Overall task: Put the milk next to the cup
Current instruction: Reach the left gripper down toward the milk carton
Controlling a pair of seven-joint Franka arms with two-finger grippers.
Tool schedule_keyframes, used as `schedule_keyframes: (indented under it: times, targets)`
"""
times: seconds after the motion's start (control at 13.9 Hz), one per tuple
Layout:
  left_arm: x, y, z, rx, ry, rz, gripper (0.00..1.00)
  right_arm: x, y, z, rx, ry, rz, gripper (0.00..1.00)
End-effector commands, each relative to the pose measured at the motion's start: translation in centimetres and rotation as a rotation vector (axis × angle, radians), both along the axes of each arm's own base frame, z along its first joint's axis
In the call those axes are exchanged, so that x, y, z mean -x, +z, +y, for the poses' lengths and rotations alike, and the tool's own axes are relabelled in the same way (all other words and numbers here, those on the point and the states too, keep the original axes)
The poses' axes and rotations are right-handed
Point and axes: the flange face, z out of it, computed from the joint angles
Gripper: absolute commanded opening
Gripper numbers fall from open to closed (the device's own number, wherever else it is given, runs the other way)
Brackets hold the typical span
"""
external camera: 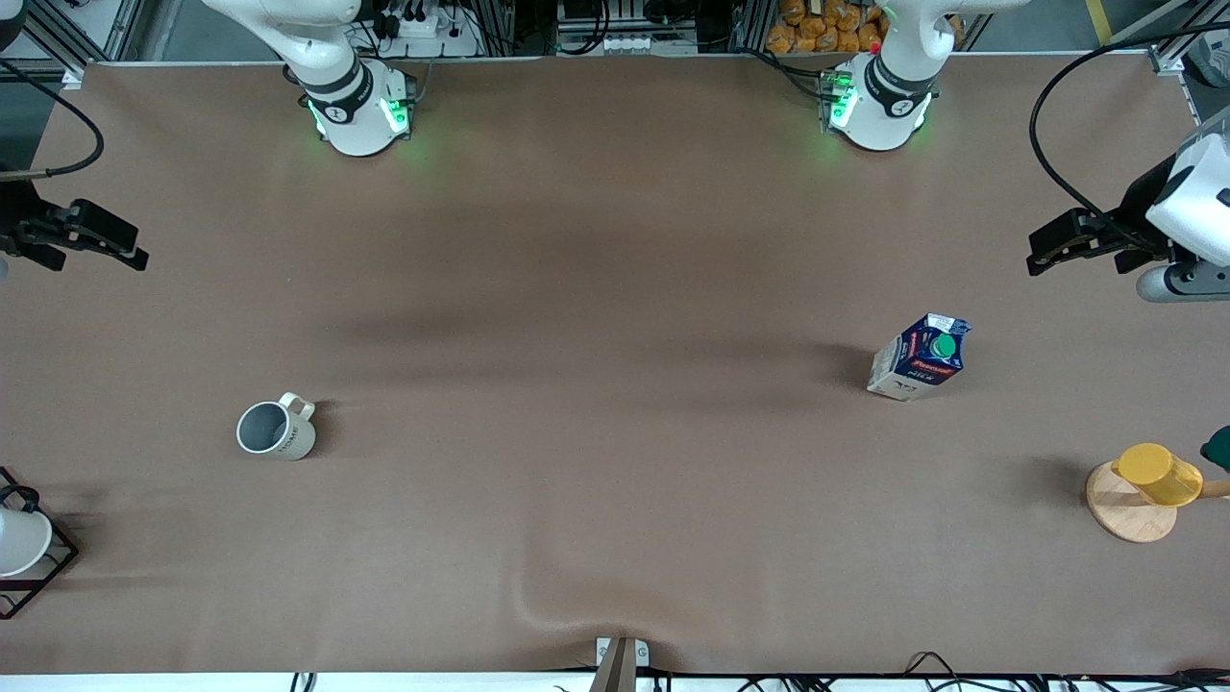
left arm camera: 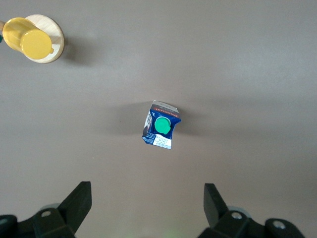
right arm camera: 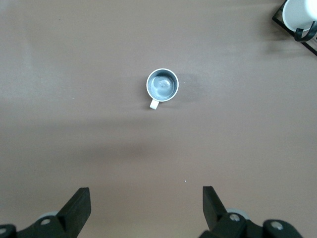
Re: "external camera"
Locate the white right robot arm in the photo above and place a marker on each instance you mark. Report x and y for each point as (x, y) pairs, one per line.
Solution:
(346, 86)

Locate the yellow plastic cup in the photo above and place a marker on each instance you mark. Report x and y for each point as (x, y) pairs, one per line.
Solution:
(1158, 474)

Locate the cream ceramic mug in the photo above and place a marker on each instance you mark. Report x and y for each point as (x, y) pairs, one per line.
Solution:
(274, 432)

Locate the grey camera pole bracket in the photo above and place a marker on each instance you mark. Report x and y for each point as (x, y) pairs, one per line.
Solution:
(622, 658)

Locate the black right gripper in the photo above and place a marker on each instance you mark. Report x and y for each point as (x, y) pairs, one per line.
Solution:
(13, 217)

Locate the white electronics box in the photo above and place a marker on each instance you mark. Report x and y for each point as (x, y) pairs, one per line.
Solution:
(625, 41)

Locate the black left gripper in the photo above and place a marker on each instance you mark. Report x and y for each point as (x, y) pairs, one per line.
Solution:
(1137, 219)

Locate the white power strip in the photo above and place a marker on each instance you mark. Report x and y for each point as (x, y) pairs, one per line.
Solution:
(432, 29)

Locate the brown table cover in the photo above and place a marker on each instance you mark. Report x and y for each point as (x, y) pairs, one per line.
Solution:
(615, 288)

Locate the round wooden board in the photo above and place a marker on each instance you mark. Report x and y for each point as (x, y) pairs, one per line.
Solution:
(1124, 514)

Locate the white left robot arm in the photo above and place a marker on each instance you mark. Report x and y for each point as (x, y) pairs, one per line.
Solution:
(889, 96)

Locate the dark green object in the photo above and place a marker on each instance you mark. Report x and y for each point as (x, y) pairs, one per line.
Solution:
(1218, 450)

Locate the pile of orange buns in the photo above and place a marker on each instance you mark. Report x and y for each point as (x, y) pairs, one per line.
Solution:
(826, 29)

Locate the blue white milk carton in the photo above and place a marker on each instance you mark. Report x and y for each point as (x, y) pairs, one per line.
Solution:
(918, 360)

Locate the white bowl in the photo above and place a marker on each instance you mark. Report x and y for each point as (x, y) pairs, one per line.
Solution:
(19, 543)

